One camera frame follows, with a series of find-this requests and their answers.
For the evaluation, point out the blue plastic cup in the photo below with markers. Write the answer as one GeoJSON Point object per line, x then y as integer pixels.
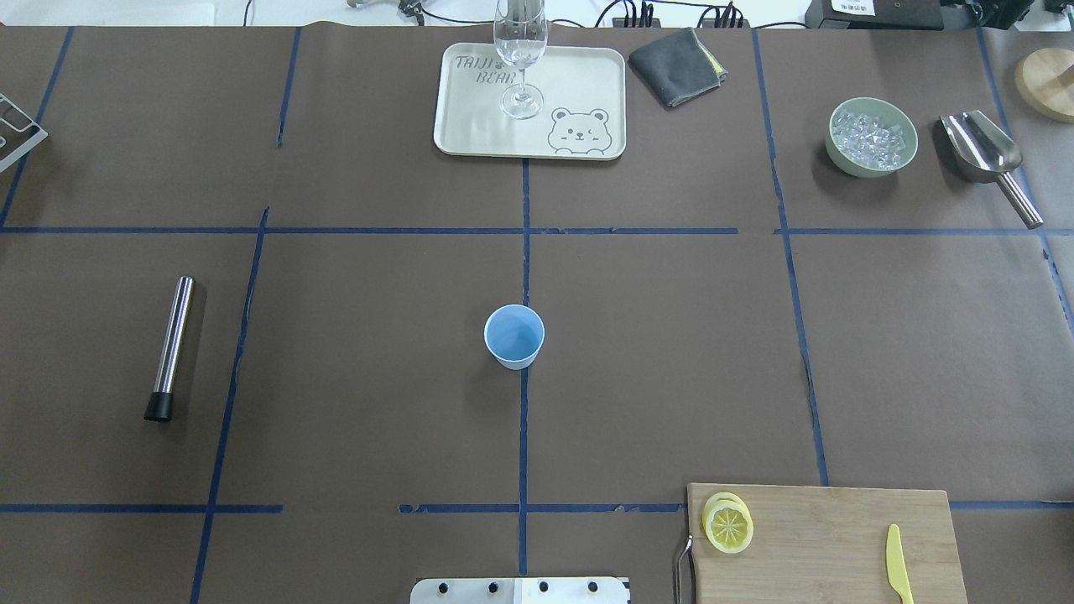
{"type": "Point", "coordinates": [514, 334]}

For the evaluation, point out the cream bear print tray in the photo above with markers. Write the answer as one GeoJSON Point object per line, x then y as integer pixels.
{"type": "Point", "coordinates": [574, 106]}

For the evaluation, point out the clear wine glass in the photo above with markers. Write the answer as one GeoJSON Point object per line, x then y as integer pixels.
{"type": "Point", "coordinates": [520, 35]}

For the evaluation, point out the black power strip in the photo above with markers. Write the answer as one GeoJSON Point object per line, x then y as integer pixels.
{"type": "Point", "coordinates": [705, 19]}

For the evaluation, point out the bamboo cutting board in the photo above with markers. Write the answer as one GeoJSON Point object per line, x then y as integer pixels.
{"type": "Point", "coordinates": [822, 545]}

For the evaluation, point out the green bowl of ice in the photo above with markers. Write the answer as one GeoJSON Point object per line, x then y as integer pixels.
{"type": "Point", "coordinates": [870, 137]}

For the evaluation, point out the black device box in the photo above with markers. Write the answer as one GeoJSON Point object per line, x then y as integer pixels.
{"type": "Point", "coordinates": [915, 15]}

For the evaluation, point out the yellow plastic knife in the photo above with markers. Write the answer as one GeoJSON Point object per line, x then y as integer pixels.
{"type": "Point", "coordinates": [896, 568]}

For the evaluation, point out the steel ice scoop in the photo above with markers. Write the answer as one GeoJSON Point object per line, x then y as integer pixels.
{"type": "Point", "coordinates": [984, 153]}

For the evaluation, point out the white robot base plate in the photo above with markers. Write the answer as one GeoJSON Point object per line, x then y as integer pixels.
{"type": "Point", "coordinates": [555, 589]}

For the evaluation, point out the white wire cup rack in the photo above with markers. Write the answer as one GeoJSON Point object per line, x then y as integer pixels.
{"type": "Point", "coordinates": [19, 133]}

